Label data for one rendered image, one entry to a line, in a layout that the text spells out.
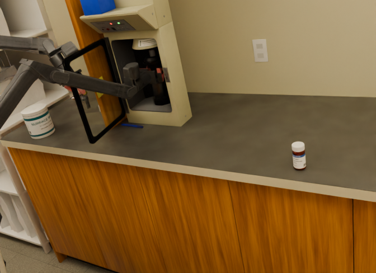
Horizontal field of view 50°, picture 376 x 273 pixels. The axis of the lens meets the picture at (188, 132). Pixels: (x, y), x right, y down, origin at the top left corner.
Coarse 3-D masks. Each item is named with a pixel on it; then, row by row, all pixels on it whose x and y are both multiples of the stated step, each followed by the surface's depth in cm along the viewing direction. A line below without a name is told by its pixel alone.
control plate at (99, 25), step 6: (96, 24) 175; (102, 24) 174; (108, 24) 173; (114, 24) 171; (120, 24) 170; (126, 24) 169; (102, 30) 180; (108, 30) 179; (114, 30) 177; (120, 30) 176; (126, 30) 175
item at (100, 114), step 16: (96, 48) 181; (80, 64) 171; (96, 64) 181; (112, 80) 192; (80, 96) 172; (96, 96) 181; (112, 96) 193; (80, 112) 172; (96, 112) 182; (112, 112) 193; (96, 128) 182
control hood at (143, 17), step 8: (120, 8) 172; (128, 8) 167; (136, 8) 163; (144, 8) 161; (152, 8) 165; (88, 16) 171; (96, 16) 169; (104, 16) 167; (112, 16) 165; (120, 16) 163; (128, 16) 162; (136, 16) 160; (144, 16) 161; (152, 16) 166; (88, 24) 177; (136, 24) 167; (144, 24) 165; (152, 24) 166; (104, 32) 182
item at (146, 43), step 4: (136, 40) 183; (140, 40) 181; (144, 40) 181; (148, 40) 180; (152, 40) 181; (136, 44) 183; (140, 44) 182; (144, 44) 181; (148, 44) 181; (152, 44) 181; (156, 44) 181; (136, 48) 183; (140, 48) 182; (144, 48) 181; (148, 48) 181
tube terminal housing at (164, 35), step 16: (128, 0) 171; (144, 0) 167; (160, 0) 169; (160, 16) 170; (112, 32) 184; (128, 32) 179; (144, 32) 175; (160, 32) 171; (160, 48) 175; (176, 48) 182; (176, 64) 183; (176, 80) 184; (176, 96) 185; (144, 112) 198; (160, 112) 193; (176, 112) 188
